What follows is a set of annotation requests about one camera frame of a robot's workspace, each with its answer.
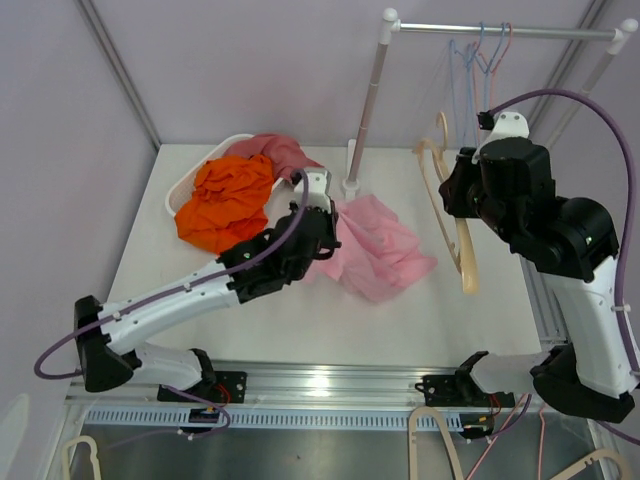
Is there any beige hanger on floor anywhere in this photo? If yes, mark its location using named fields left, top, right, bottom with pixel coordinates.
left=407, top=406, right=464, bottom=480

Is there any light pink t shirt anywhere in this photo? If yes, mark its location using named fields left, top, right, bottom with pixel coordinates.
left=303, top=194, right=438, bottom=303

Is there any beige hanger at right floor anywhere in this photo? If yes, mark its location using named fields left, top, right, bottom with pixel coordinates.
left=551, top=449, right=632, bottom=480

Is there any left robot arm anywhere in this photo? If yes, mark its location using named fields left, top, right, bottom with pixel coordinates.
left=75, top=203, right=341, bottom=401

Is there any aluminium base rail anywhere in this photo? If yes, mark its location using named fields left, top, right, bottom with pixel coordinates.
left=64, top=355, right=609, bottom=414

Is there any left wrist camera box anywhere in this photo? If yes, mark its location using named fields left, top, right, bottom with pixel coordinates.
left=291, top=167, right=332, bottom=212

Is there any white plastic laundry basket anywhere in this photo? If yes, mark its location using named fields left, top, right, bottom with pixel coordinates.
left=164, top=133, right=296, bottom=217

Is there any dusty rose t shirt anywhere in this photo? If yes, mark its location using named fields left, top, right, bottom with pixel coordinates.
left=224, top=133, right=322, bottom=181

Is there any white slotted cable duct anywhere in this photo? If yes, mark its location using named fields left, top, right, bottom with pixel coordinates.
left=82, top=409, right=496, bottom=432

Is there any beige hanger at floor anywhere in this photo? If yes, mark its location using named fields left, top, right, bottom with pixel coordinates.
left=551, top=449, right=632, bottom=480
left=60, top=434, right=104, bottom=480

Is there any orange t shirt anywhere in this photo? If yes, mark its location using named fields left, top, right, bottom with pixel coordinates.
left=174, top=199, right=268, bottom=254
left=189, top=154, right=274, bottom=236

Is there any blue wire hanger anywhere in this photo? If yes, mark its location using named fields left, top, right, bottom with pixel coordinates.
left=448, top=23, right=484, bottom=146
left=464, top=23, right=511, bottom=145

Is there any beige wooden hanger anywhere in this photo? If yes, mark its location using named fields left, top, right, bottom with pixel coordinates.
left=413, top=111, right=479, bottom=295

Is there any beige hanger at left floor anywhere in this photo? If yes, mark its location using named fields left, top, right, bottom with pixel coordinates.
left=60, top=434, right=104, bottom=480

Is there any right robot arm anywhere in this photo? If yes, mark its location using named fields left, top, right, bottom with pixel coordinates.
left=439, top=137, right=639, bottom=424

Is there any metal clothes rack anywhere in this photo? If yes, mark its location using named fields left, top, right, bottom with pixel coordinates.
left=342, top=8, right=639, bottom=200

